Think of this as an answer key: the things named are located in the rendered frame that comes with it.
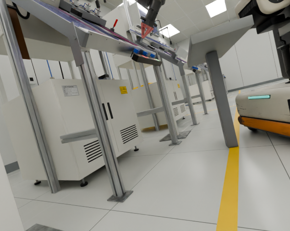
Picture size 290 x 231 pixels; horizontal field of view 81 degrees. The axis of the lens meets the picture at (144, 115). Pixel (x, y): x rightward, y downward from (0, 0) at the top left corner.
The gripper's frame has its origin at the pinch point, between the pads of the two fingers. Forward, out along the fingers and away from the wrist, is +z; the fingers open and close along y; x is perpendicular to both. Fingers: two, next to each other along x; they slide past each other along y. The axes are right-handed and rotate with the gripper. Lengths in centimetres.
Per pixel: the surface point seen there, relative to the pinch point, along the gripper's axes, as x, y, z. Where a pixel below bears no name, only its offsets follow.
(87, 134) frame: 18, 42, 46
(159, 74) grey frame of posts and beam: 6.6, -31.5, 20.5
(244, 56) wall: 15, -772, -85
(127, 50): -2.6, 6.4, 10.4
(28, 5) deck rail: -46, 38, 10
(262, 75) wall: 115, -772, -47
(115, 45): -2.6, 17.9, 9.3
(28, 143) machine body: -26, 40, 87
